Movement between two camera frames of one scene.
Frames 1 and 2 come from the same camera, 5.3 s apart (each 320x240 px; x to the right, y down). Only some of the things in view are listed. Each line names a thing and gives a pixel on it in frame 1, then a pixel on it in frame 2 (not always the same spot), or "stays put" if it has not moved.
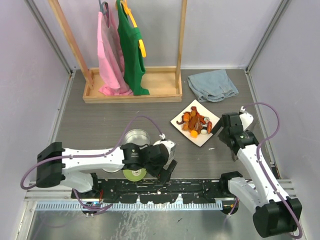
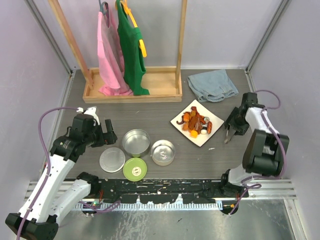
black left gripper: (165, 174) → (107, 138)
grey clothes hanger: (101, 5) stays put
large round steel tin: (138, 136) stays put
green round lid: (134, 175) stays put
